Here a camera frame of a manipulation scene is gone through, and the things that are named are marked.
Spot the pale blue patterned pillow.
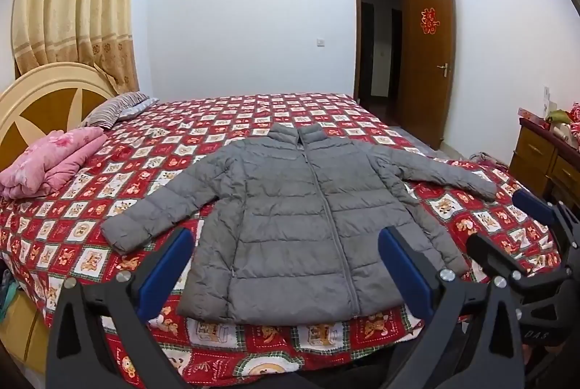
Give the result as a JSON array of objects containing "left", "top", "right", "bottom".
[{"left": 121, "top": 98, "right": 160, "bottom": 121}]

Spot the grey puffer jacket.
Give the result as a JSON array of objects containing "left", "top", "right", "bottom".
[{"left": 100, "top": 123, "right": 498, "bottom": 324}]

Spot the beige patterned curtain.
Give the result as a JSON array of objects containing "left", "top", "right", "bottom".
[{"left": 11, "top": 0, "right": 140, "bottom": 95}]

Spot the teal cloth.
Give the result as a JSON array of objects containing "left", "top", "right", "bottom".
[{"left": 0, "top": 269, "right": 20, "bottom": 322}]

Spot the cloth pile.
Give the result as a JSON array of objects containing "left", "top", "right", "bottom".
[{"left": 468, "top": 150, "right": 505, "bottom": 169}]

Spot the red patterned cloth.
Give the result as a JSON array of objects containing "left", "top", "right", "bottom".
[{"left": 567, "top": 102, "right": 580, "bottom": 147}]

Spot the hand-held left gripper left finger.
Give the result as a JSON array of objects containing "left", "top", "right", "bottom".
[{"left": 45, "top": 228, "right": 195, "bottom": 389}]

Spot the brown wooden door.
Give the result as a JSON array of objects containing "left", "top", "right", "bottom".
[{"left": 405, "top": 0, "right": 455, "bottom": 150}]

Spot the cream wooden headboard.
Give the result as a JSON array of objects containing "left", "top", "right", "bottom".
[{"left": 0, "top": 62, "right": 119, "bottom": 172}]

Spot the red paper door decoration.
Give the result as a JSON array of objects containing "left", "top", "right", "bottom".
[{"left": 420, "top": 7, "right": 442, "bottom": 35}]

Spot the striped pillow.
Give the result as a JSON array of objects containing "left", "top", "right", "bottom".
[{"left": 79, "top": 92, "right": 150, "bottom": 129}]

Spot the red printed bedsheet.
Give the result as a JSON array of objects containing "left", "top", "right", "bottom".
[{"left": 0, "top": 92, "right": 563, "bottom": 389}]

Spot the pink folded blanket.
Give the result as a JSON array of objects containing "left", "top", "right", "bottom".
[{"left": 0, "top": 127, "right": 109, "bottom": 199}]

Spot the dark wooden door frame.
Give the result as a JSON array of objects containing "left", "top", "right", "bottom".
[{"left": 354, "top": 0, "right": 415, "bottom": 128}]

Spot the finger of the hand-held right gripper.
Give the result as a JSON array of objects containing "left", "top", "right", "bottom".
[
  {"left": 513, "top": 190, "right": 580, "bottom": 267},
  {"left": 467, "top": 233, "right": 572, "bottom": 290}
]

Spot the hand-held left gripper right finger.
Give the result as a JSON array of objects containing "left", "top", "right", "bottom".
[{"left": 378, "top": 226, "right": 526, "bottom": 389}]

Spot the wooden dresser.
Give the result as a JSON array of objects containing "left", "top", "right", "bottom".
[{"left": 508, "top": 117, "right": 580, "bottom": 211}]

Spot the yellow wooden bed frame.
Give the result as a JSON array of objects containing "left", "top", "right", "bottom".
[{"left": 0, "top": 293, "right": 51, "bottom": 368}]

